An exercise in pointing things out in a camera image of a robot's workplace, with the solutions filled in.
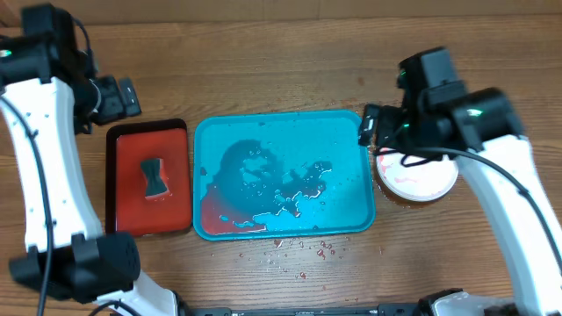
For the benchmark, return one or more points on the white plate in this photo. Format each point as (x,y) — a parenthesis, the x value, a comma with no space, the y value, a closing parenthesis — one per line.
(422,183)

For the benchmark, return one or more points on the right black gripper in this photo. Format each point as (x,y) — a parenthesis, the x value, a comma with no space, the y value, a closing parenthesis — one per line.
(396,125)

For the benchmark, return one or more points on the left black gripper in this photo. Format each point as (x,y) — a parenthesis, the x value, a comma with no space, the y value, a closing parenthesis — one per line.
(118,104)

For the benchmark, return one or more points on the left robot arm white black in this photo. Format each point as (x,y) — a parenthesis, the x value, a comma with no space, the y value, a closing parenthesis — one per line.
(43,92)

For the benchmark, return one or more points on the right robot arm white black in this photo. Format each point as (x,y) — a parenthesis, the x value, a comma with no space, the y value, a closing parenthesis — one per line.
(481,133)

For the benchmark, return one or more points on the red tray with black rim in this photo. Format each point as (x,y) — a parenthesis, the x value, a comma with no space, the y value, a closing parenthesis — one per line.
(126,209)

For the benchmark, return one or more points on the teal plastic tray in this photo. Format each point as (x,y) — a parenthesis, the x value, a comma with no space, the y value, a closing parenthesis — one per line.
(280,175)

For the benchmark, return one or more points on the red sponge with dark back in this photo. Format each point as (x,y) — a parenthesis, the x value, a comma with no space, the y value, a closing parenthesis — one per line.
(156,186)

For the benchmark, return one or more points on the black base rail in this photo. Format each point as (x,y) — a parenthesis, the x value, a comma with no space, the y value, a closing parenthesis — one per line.
(390,309)

